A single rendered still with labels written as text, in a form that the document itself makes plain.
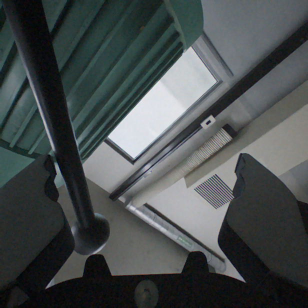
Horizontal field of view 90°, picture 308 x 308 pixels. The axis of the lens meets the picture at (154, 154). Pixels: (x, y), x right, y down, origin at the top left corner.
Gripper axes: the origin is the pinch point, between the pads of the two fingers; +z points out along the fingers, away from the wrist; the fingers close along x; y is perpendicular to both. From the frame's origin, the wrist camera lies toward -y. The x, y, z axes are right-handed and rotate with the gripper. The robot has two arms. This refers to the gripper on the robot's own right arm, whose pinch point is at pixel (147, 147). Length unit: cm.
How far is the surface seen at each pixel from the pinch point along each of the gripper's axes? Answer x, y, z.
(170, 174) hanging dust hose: 24, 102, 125
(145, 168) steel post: -4, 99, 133
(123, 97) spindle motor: -2.5, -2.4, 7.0
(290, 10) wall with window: 110, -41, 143
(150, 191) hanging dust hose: 3, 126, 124
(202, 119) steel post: 53, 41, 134
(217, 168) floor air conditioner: 68, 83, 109
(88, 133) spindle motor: -7.1, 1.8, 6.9
